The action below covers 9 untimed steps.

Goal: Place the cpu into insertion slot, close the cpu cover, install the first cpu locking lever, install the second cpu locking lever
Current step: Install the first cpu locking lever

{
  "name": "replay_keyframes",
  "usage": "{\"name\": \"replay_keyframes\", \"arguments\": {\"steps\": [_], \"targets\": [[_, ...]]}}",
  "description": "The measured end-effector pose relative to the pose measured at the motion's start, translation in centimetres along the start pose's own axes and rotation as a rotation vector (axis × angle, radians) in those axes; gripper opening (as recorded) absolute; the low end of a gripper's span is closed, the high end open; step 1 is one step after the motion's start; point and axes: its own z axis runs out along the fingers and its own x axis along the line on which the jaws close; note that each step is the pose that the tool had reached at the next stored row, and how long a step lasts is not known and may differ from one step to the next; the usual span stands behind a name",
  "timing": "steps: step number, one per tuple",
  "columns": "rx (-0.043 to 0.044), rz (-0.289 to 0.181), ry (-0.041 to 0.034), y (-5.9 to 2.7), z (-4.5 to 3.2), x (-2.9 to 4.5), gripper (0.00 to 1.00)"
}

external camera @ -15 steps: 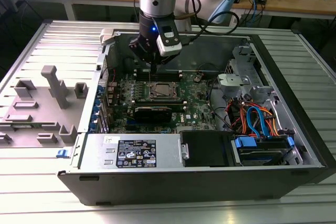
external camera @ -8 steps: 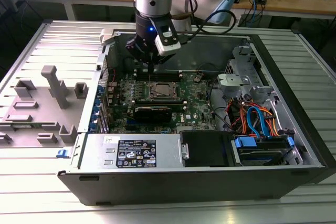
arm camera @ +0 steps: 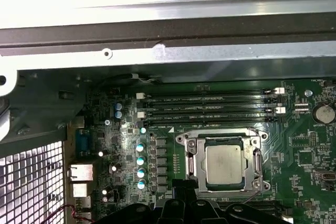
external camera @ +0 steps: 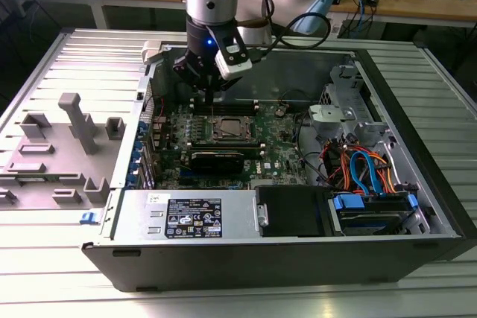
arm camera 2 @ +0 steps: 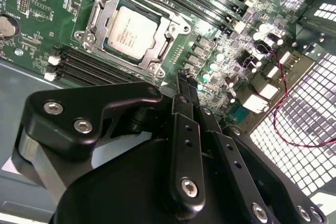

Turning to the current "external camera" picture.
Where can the green Dell motherboard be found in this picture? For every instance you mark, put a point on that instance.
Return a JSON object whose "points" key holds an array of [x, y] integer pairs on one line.
{"points": [[283, 146]]}

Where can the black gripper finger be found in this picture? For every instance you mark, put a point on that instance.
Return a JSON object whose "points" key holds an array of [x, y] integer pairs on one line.
{"points": [[182, 70], [221, 87]]}

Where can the white labelled box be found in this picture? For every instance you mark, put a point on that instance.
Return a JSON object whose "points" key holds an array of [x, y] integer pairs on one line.
{"points": [[336, 29]]}

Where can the grey parts rack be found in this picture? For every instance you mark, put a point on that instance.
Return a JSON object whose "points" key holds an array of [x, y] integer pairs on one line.
{"points": [[56, 161]]}

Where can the black graphics card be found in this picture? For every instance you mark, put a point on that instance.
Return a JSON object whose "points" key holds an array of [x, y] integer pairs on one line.
{"points": [[216, 163]]}

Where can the silver power supply unit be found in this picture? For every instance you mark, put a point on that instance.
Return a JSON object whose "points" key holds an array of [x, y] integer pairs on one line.
{"points": [[134, 217]]}

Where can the black RAM slot bank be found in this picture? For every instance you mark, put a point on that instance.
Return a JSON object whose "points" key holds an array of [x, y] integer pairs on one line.
{"points": [[223, 150], [238, 107]]}

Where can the round coin battery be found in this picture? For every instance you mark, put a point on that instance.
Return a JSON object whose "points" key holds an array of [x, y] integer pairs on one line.
{"points": [[280, 111]]}

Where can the small black adapter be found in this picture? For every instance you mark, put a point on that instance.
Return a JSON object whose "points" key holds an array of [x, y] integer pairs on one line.
{"points": [[372, 0]]}

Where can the wrist camera with black bracket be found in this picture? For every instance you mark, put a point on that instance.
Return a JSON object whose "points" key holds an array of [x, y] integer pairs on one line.
{"points": [[233, 68]]}

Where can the small blue plastic clip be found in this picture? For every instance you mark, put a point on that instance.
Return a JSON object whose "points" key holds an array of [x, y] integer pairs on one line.
{"points": [[89, 218]]}

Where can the hard disk in blue carrier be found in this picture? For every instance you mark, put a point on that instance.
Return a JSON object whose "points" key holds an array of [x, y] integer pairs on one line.
{"points": [[372, 217]]}

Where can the black open PC case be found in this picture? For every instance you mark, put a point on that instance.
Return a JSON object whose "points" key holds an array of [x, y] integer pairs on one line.
{"points": [[261, 266]]}

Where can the silver drive cage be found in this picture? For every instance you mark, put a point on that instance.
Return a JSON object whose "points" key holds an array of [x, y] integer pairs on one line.
{"points": [[328, 113]]}

